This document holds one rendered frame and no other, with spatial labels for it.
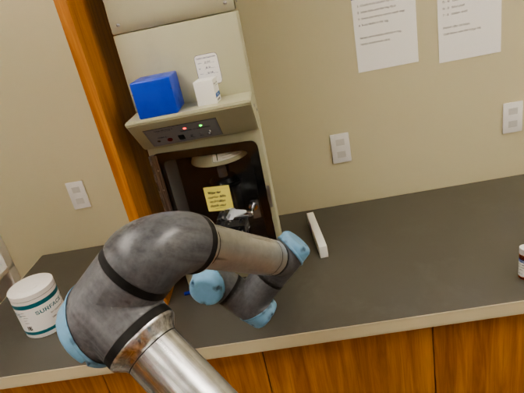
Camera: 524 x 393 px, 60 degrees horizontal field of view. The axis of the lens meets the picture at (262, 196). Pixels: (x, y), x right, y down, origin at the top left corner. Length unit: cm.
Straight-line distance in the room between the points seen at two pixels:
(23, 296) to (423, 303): 110
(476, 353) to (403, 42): 101
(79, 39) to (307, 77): 80
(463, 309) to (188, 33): 97
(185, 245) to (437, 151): 135
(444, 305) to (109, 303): 87
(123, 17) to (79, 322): 81
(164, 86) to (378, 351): 88
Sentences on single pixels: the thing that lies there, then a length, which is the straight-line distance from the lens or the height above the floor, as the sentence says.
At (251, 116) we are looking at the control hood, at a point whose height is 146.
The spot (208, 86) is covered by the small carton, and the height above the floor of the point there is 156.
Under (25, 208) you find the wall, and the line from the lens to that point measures 207.
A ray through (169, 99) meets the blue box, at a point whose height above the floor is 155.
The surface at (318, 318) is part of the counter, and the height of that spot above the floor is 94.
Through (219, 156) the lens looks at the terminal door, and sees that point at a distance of 126.
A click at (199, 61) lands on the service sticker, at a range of 125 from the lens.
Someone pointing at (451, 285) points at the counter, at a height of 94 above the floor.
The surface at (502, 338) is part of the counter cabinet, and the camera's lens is 141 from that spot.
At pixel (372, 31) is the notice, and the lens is 170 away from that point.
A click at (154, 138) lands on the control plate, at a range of 125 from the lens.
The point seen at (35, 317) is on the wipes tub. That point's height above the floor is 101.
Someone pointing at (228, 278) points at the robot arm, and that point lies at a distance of 99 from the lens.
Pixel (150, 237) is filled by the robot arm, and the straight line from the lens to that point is 64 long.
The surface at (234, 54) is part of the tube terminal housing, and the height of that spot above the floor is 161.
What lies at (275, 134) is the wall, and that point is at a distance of 172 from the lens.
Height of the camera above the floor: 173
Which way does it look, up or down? 23 degrees down
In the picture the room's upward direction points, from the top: 12 degrees counter-clockwise
